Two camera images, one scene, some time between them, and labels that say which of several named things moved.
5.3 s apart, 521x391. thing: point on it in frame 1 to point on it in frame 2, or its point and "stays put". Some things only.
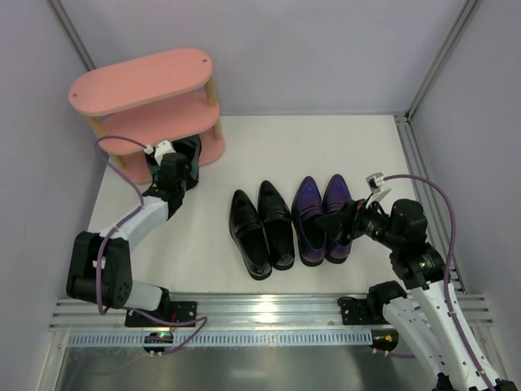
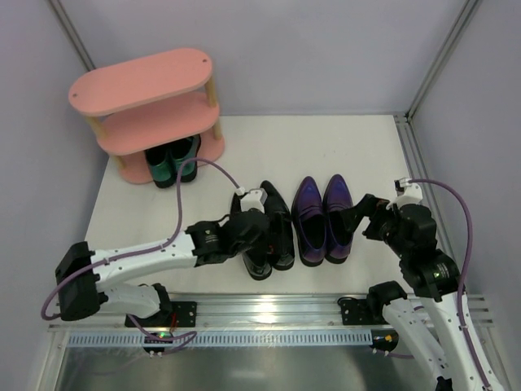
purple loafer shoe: [309, 235] stays put
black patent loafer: [277, 222] stays put
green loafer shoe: [190, 147] stays put
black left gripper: [189, 164] to [252, 222]
